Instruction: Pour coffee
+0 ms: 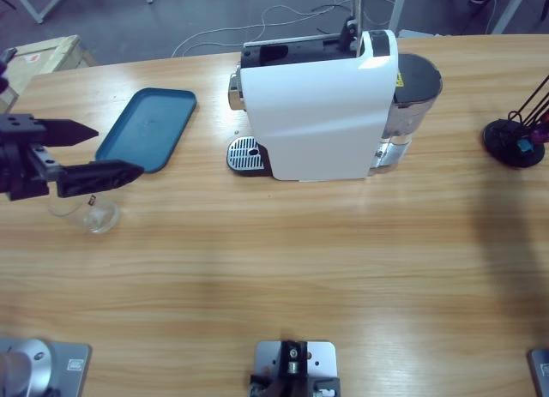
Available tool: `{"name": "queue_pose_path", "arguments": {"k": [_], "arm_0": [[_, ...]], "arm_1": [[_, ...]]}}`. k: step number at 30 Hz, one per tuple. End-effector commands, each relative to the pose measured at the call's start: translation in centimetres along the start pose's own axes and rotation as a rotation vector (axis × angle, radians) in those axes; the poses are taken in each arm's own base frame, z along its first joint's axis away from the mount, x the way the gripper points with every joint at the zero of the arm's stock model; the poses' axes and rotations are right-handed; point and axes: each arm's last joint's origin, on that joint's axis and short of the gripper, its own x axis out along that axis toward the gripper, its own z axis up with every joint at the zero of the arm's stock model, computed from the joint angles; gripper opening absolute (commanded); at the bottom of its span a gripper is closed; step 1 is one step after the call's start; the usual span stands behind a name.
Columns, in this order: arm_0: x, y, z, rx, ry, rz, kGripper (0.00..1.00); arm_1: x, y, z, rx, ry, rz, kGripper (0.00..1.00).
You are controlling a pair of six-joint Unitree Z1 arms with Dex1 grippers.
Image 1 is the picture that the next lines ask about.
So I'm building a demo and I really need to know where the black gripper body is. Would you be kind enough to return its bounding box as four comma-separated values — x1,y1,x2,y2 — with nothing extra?
0,112,60,202

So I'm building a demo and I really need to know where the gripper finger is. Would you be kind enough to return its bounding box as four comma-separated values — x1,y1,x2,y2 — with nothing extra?
41,118,100,150
56,159,146,200

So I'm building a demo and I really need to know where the clear drinking glass red logo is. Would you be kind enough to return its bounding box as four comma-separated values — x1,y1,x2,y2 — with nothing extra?
47,193,122,234

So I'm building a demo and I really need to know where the grey coffee machine lever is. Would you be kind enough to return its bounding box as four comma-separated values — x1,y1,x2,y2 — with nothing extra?
336,0,365,57

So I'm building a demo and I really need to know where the white capsule coffee machine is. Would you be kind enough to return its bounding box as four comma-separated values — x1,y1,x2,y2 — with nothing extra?
226,29,400,184

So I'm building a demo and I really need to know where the blue plastic tray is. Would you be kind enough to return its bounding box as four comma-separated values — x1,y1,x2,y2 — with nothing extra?
94,87,198,175

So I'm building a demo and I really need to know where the wooden shipping crate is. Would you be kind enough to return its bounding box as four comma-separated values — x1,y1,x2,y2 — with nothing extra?
0,34,99,96

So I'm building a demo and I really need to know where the black drip tray metal grille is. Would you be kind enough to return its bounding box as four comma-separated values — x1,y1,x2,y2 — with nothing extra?
226,135,273,177

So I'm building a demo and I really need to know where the clear water tank black lid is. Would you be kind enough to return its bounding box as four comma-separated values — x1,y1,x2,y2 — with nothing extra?
376,52,443,171

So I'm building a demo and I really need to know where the white metal table frame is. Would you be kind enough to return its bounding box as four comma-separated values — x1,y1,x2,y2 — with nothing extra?
0,0,72,25

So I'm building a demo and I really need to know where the white floor cable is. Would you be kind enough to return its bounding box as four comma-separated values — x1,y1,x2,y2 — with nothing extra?
359,0,395,27
171,0,356,59

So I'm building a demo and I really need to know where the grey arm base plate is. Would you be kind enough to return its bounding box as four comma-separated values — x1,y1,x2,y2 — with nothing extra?
0,337,93,397
526,347,549,397

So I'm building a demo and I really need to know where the black floor cable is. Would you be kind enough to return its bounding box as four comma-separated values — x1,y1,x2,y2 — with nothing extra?
311,3,359,34

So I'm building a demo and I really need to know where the black wire capsule stand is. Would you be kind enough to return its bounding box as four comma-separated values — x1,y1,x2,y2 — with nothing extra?
480,73,549,169

